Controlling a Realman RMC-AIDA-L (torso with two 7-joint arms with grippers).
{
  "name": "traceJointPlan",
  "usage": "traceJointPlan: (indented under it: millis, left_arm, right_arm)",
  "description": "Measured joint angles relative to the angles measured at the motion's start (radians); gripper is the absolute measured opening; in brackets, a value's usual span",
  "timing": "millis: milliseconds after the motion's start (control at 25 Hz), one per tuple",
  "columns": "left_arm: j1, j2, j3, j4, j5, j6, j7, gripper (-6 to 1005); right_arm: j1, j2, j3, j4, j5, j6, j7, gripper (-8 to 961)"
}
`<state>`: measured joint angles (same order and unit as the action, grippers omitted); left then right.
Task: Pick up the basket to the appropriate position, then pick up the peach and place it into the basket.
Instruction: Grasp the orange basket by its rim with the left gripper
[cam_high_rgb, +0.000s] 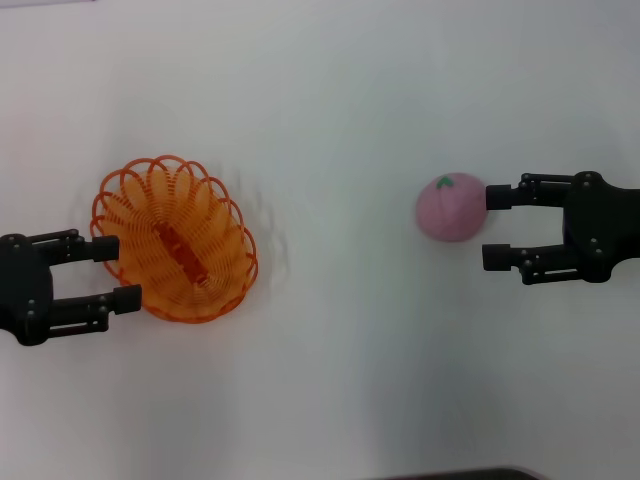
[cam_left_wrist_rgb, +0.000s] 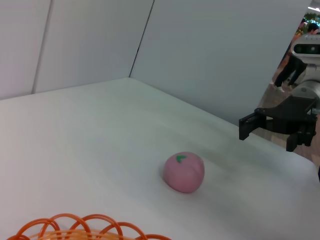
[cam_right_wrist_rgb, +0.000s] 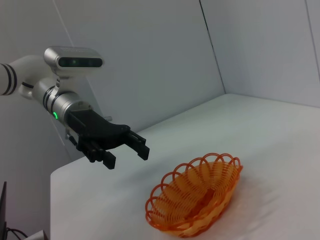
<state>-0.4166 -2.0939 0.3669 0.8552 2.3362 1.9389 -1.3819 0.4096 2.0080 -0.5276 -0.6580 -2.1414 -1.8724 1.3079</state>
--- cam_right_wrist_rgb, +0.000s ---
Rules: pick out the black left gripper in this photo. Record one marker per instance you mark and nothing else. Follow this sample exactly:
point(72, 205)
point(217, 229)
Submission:
point(100, 127)

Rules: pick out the orange woven plastic basket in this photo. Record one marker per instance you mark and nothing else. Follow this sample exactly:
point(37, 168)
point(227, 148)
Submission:
point(190, 200)

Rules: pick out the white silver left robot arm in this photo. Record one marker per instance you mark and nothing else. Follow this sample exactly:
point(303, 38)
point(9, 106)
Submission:
point(62, 105)

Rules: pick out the white box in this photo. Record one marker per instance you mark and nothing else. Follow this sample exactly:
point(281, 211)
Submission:
point(37, 236)

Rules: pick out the black monitor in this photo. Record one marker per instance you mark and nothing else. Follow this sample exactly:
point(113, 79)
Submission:
point(3, 212)

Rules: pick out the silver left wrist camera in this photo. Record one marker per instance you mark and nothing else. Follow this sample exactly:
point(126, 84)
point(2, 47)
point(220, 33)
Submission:
point(75, 61)

